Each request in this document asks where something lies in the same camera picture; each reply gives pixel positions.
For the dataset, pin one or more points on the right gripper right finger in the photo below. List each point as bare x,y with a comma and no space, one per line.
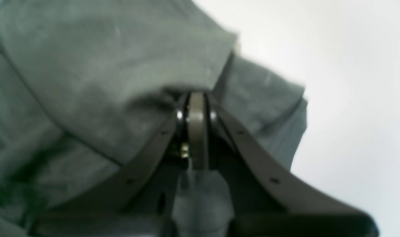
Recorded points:
269,201

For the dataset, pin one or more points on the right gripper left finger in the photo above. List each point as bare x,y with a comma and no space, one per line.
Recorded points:
136,201

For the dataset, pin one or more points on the grey T-shirt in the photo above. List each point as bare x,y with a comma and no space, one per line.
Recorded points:
85,83

